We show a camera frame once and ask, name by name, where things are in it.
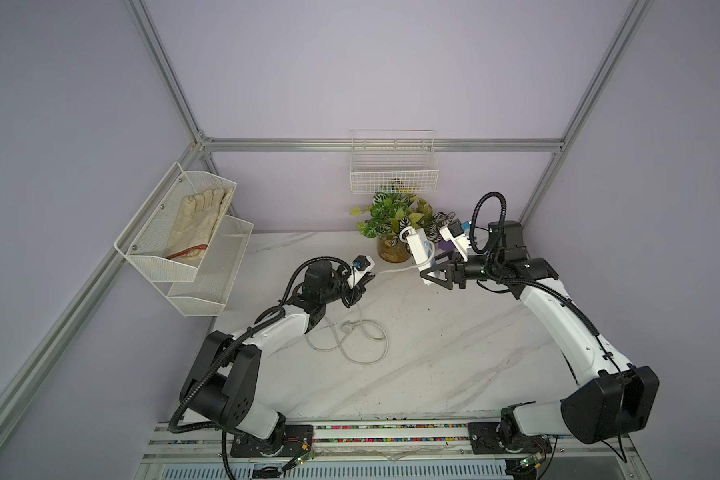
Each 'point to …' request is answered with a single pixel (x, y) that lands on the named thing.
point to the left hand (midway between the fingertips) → (368, 275)
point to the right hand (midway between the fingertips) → (428, 273)
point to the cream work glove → (197, 218)
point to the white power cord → (415, 268)
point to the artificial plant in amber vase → (389, 219)
